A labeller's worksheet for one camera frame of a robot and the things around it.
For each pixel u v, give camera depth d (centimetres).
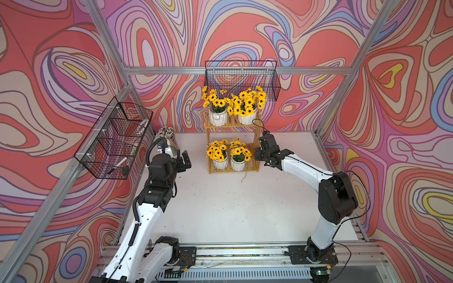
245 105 75
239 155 93
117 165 73
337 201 47
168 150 64
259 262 73
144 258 54
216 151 86
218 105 77
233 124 86
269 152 70
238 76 98
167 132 96
